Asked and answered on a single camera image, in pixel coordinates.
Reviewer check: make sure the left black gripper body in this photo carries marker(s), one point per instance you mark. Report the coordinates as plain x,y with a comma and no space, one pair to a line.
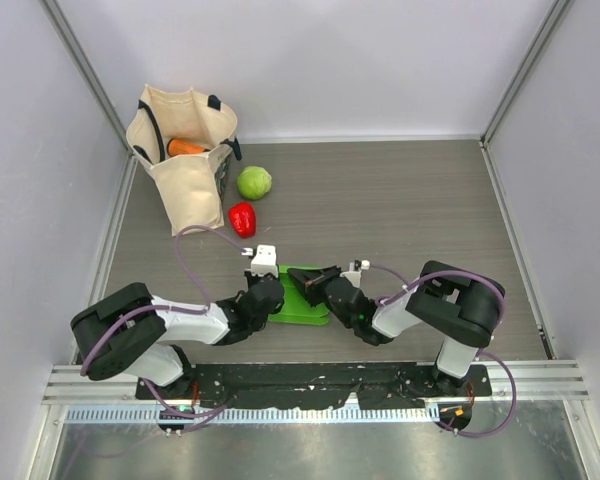
250,278

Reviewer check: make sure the green paper box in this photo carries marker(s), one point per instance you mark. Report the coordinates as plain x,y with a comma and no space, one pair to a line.
296,310

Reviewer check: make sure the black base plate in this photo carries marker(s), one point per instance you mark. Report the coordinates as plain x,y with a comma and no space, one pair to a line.
319,386

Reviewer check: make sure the white slotted cable duct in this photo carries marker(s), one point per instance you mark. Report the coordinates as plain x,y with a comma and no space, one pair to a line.
155,414

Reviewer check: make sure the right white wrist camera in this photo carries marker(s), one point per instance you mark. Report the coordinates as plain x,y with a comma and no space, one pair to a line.
355,271

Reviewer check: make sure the red bell pepper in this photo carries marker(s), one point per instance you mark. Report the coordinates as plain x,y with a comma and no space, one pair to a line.
242,217

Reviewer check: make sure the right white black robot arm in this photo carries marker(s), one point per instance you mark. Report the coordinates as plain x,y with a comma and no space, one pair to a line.
464,306

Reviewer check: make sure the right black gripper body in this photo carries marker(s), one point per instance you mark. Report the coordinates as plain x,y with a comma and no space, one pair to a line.
347,323

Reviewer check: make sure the green cabbage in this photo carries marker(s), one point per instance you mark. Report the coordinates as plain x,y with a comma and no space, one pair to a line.
254,182

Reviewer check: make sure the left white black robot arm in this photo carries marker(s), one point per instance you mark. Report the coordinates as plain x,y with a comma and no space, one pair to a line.
133,332

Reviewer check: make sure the beige canvas tote bag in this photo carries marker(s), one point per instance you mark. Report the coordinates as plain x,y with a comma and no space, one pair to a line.
191,187

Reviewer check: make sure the orange carrot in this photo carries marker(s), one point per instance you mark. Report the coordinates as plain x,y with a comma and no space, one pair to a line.
178,146

